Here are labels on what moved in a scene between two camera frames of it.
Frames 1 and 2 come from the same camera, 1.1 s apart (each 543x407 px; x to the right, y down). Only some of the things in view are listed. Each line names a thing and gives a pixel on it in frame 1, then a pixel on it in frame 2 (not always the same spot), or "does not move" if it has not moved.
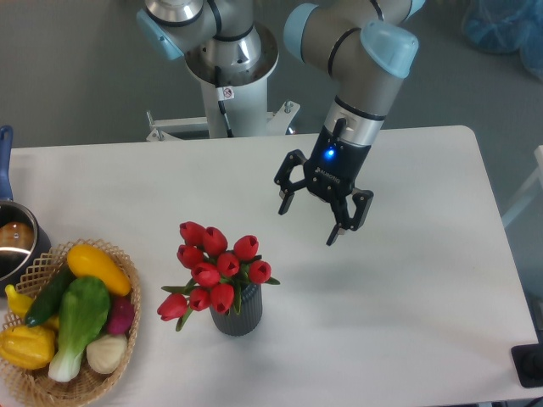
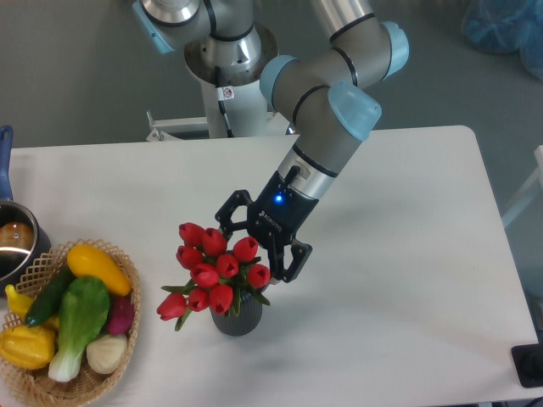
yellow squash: x=86 y=261 does not move
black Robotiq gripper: x=331 y=172 to x=279 y=208
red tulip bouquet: x=218 y=275 does not move
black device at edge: x=528 y=360 does not move
